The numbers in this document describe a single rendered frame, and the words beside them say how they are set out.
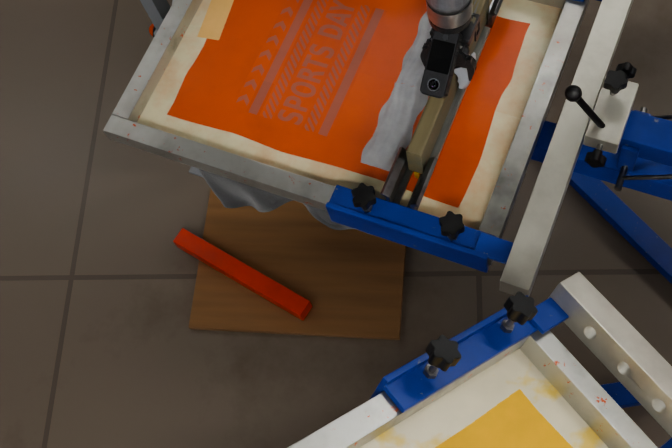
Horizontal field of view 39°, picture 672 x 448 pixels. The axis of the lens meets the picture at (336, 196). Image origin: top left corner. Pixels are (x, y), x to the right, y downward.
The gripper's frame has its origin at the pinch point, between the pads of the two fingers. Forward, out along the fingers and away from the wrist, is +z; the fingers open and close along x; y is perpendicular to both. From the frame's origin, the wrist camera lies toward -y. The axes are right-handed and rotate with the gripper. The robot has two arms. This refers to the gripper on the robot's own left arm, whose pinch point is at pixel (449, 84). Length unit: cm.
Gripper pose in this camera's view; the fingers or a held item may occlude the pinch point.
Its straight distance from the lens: 176.9
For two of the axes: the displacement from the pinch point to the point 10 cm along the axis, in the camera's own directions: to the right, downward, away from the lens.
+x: -9.1, -3.0, 2.8
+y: 3.8, -8.6, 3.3
